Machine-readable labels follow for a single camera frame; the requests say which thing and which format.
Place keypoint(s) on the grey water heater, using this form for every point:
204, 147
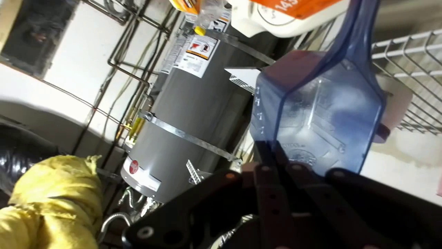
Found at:
193, 115

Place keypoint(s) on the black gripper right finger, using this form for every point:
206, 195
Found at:
340, 216

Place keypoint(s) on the yellow insulation wrap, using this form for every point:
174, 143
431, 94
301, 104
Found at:
50, 202

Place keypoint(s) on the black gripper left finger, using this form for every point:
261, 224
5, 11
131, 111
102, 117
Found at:
269, 208

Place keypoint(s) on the white bottle orange label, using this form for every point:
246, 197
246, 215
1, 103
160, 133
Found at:
284, 14

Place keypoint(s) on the translucent blue measuring scoop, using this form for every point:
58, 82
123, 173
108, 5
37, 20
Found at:
322, 115

